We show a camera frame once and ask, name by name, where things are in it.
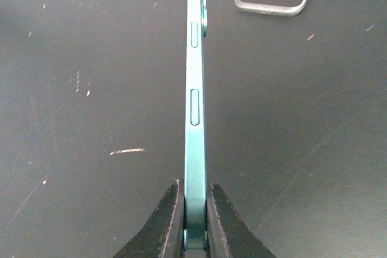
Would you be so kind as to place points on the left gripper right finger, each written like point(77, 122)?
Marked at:
point(228, 235)

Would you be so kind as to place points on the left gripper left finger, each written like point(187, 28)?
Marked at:
point(162, 234)

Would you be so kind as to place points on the green bare phone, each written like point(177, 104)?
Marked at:
point(195, 211)

